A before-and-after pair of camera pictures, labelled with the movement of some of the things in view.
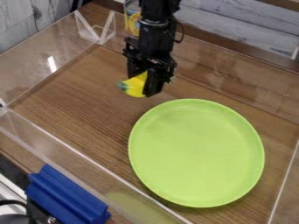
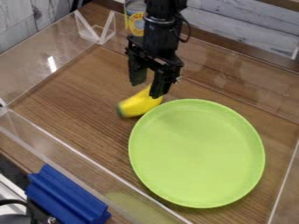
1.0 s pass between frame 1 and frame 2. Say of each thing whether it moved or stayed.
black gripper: stayed
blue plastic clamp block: stayed
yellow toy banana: moved
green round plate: stayed
